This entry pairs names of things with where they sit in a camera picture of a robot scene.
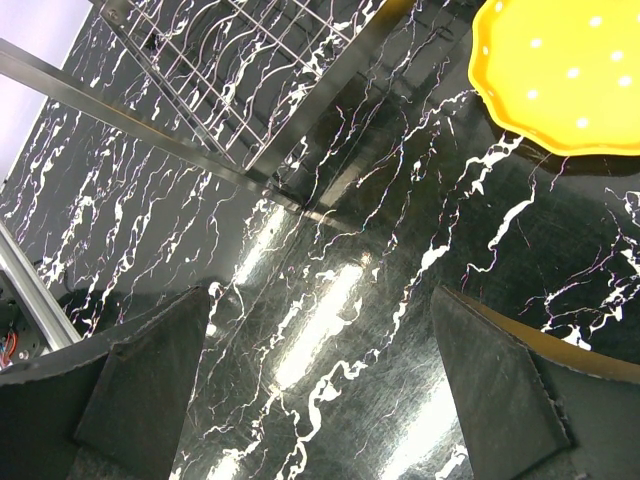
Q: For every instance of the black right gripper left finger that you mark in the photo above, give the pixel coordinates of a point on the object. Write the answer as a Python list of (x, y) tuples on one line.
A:
[(109, 407)]

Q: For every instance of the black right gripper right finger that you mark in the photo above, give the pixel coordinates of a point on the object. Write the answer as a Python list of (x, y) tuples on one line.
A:
[(531, 406)]

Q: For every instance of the yellow polka dot plate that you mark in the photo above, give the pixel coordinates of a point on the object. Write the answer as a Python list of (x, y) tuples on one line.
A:
[(564, 74)]

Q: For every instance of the stainless steel dish rack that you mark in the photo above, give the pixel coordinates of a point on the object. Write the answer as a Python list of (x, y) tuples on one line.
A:
[(248, 78)]

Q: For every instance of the aluminium frame rail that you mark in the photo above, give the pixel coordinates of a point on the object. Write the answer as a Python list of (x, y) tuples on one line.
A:
[(39, 305)]

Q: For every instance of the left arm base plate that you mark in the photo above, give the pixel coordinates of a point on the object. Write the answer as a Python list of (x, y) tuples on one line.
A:
[(19, 340)]

